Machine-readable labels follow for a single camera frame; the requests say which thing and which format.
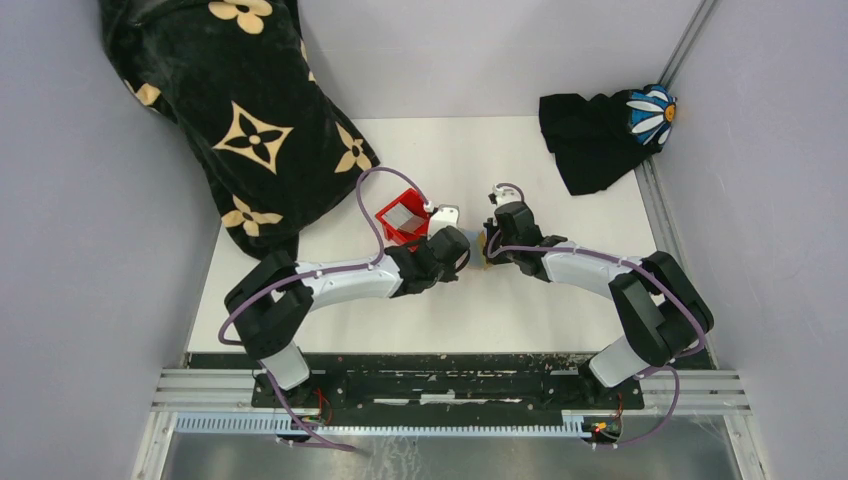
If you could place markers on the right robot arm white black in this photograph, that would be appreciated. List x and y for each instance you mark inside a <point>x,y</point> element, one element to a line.
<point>662,315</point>

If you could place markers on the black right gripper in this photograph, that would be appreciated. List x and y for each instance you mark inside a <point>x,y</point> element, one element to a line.
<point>497,258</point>

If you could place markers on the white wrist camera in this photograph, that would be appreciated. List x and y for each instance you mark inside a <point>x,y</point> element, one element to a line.
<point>502,195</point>
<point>444,216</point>

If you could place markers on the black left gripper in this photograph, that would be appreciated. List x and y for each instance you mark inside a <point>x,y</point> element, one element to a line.
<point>449,275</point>

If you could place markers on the stack of credit cards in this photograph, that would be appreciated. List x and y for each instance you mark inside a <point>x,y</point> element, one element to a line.
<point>403,220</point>

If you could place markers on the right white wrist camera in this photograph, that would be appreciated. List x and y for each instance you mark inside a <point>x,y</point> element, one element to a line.
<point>502,195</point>

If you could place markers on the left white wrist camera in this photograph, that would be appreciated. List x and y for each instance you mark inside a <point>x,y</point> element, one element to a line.
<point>444,216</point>

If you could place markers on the black cloth with daisy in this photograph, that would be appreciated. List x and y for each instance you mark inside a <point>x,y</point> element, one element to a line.
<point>596,141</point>

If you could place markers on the slotted grey cable duct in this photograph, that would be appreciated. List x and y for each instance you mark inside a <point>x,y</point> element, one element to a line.
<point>282,424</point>

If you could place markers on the aluminium rail frame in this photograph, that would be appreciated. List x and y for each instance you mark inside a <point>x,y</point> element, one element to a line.
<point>706,411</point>

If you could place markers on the red plastic bin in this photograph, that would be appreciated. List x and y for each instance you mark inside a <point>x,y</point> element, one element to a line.
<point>414,202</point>

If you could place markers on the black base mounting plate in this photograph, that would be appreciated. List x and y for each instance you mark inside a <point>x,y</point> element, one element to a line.
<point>429,390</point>

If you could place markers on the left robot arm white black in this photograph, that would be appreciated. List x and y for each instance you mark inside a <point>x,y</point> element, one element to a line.
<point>268,306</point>

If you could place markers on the black blanket with beige flowers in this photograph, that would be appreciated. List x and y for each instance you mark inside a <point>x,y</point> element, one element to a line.
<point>233,76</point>

